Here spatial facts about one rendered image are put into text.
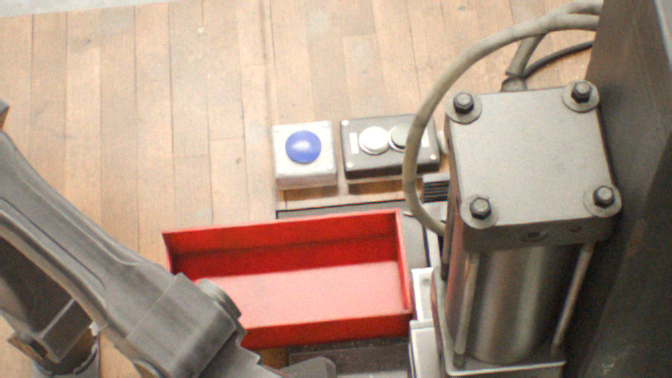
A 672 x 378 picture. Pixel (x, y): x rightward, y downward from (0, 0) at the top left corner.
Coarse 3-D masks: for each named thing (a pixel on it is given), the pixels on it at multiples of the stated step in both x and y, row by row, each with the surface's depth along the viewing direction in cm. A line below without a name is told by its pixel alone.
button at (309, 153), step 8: (296, 136) 143; (304, 136) 143; (312, 136) 143; (288, 144) 142; (296, 144) 142; (304, 144) 142; (312, 144) 142; (320, 144) 142; (288, 152) 142; (296, 152) 142; (304, 152) 142; (312, 152) 142; (296, 160) 141; (304, 160) 141; (312, 160) 142
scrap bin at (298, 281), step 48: (192, 240) 137; (240, 240) 138; (288, 240) 139; (336, 240) 140; (384, 240) 140; (240, 288) 138; (288, 288) 137; (336, 288) 137; (384, 288) 137; (288, 336) 132; (336, 336) 133; (384, 336) 135
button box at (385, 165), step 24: (576, 48) 151; (528, 72) 149; (360, 120) 144; (384, 120) 144; (408, 120) 144; (432, 120) 144; (360, 144) 142; (432, 144) 143; (360, 168) 141; (384, 168) 142; (432, 168) 142
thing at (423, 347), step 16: (416, 272) 112; (416, 288) 111; (416, 304) 111; (416, 320) 105; (432, 320) 105; (416, 336) 105; (432, 336) 105; (416, 352) 104; (432, 352) 104; (416, 368) 104; (432, 368) 103
